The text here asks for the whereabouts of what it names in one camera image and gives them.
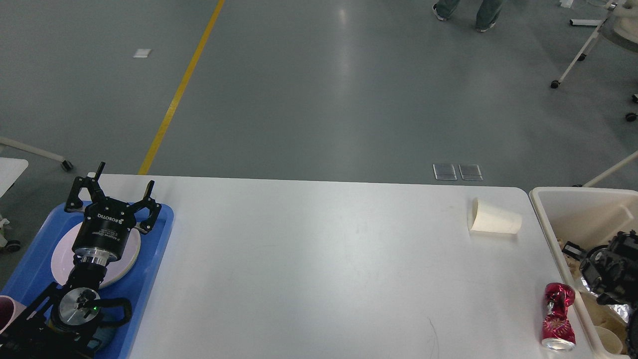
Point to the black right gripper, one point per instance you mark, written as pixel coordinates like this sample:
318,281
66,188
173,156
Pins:
611,271

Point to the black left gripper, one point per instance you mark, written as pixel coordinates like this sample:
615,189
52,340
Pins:
107,232

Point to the pink plate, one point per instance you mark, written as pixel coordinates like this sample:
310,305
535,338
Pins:
62,258

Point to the brown paper bag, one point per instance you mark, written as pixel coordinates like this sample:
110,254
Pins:
603,316

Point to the crushed red soda can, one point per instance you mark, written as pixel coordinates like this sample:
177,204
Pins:
556,330

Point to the white paper cup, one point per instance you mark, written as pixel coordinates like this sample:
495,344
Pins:
485,217
610,342

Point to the brown paper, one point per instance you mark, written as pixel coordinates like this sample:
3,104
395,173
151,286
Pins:
573,264

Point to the aluminium foil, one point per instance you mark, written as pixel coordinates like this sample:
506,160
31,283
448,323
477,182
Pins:
622,311

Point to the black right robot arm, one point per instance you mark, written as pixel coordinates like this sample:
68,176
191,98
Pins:
631,328

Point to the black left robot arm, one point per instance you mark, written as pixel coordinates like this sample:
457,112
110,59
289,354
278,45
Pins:
69,320

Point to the beige plastic bin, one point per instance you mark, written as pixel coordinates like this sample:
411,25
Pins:
588,217

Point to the white stand leg left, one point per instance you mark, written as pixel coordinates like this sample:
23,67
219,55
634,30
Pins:
66,165

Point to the white stand leg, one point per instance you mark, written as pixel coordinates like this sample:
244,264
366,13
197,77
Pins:
613,169
66,165

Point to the blue plastic tray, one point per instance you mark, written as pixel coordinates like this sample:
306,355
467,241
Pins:
33,273

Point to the white side table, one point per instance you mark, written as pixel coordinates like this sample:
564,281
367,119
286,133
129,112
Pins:
10,170

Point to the white stand leg right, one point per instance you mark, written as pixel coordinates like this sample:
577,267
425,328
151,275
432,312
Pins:
613,169

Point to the right floor outlet cover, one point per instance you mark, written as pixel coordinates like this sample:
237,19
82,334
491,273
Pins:
470,172

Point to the floor outlet cover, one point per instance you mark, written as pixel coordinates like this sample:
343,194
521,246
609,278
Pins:
470,172
445,172

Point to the pink ribbed cup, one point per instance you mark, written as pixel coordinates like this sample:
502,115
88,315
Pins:
10,309

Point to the left floor outlet cover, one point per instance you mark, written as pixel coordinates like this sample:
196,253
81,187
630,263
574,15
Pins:
445,172

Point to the white rolling stand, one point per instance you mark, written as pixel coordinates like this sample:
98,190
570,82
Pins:
619,26

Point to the person in jeans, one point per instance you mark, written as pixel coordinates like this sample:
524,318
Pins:
485,16

